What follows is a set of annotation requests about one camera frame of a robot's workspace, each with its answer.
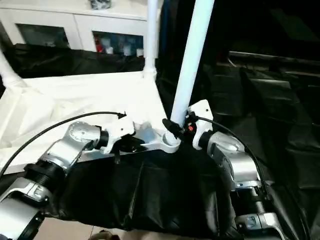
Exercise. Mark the black table mat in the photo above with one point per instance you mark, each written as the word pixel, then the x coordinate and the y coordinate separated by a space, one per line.
pixel 162 195

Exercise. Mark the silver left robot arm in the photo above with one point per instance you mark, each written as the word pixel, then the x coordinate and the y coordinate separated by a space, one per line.
pixel 65 147

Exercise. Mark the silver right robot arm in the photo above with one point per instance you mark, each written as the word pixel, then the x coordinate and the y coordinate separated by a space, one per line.
pixel 240 162

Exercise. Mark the bag of black parts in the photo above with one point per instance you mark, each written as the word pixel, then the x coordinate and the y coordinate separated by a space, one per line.
pixel 100 4

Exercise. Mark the white plastic table top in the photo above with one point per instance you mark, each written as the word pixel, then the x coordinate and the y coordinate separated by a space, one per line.
pixel 75 95

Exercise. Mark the white glass-door cabinet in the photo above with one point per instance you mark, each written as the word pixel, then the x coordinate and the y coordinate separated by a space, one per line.
pixel 75 20

